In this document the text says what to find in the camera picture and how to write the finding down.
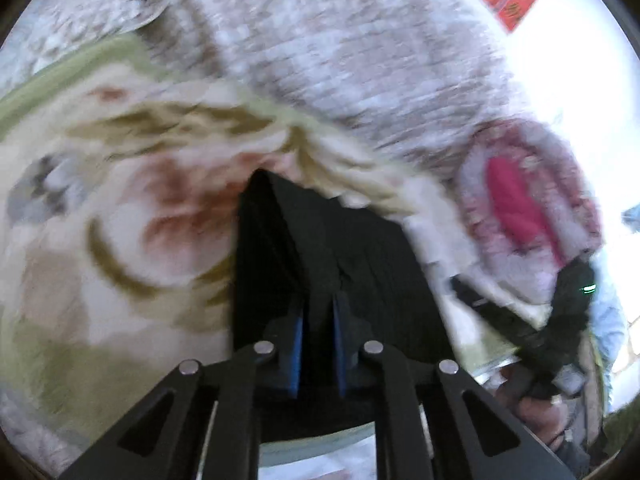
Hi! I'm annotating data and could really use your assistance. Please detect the person's light blue clothing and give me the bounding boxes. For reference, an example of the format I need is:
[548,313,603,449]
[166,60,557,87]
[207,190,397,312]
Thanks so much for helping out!
[587,260,632,411]

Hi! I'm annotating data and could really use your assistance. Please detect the green-bordered floral blanket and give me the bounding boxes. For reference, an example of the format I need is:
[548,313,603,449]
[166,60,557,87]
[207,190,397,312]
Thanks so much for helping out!
[0,35,501,480]

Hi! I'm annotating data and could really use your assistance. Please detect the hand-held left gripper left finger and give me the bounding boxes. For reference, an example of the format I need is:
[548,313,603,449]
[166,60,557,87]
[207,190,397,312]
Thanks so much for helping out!
[60,299,307,480]

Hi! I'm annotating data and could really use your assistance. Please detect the person's right hand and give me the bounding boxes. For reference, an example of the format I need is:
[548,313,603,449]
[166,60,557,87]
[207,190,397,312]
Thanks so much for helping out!
[500,364,576,444]

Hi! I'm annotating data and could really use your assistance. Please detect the black pants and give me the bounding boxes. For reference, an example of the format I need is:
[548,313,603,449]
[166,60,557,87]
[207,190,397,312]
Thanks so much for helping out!
[232,167,453,446]

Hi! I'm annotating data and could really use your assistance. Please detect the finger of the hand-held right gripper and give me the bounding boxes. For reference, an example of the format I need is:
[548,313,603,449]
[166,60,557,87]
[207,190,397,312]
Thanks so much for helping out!
[449,275,548,348]

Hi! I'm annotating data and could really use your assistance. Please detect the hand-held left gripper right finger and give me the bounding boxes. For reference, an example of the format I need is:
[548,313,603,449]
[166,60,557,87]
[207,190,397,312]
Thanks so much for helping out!
[332,292,577,480]

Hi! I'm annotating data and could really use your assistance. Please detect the white quilted bedspread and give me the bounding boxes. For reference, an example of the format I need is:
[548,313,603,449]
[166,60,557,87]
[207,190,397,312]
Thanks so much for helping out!
[0,0,551,476]

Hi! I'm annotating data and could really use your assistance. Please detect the pink floral quilt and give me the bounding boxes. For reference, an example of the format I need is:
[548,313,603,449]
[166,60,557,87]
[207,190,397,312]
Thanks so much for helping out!
[450,117,606,311]

